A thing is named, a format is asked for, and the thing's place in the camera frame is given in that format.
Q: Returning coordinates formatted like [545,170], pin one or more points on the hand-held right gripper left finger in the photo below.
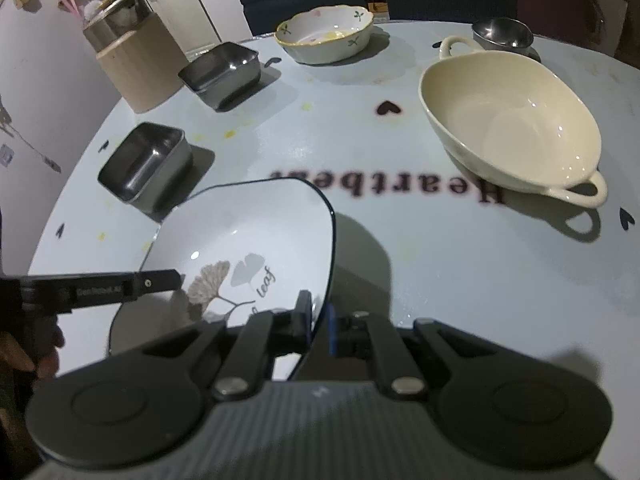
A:
[301,320]

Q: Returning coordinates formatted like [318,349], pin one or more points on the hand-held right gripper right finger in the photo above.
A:
[334,332]

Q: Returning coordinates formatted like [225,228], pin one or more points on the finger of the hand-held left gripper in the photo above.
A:
[157,280]

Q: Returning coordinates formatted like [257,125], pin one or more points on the white leaf print plate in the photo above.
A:
[250,230]

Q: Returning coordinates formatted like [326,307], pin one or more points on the square steel container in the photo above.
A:
[220,70]
[142,160]

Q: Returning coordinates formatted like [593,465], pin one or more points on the floral yellow rim bowl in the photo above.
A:
[325,40]

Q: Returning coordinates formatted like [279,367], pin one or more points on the small round steel bowl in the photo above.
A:
[500,32]

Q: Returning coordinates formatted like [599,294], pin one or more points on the person's left hand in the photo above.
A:
[45,362]

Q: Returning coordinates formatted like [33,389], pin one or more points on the beige ribbed canister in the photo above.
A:
[140,70]

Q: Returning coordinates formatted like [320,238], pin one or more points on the white cabinet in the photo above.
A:
[180,5]

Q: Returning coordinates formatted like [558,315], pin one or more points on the maroon cloth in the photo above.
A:
[565,0]

